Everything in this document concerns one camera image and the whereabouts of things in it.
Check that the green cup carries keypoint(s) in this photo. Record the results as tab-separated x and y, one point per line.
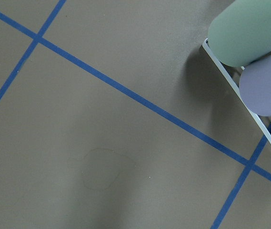
241	33

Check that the purple cup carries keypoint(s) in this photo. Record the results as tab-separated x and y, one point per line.
255	86

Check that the white wire cup rack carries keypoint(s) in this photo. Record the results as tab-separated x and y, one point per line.
232	76

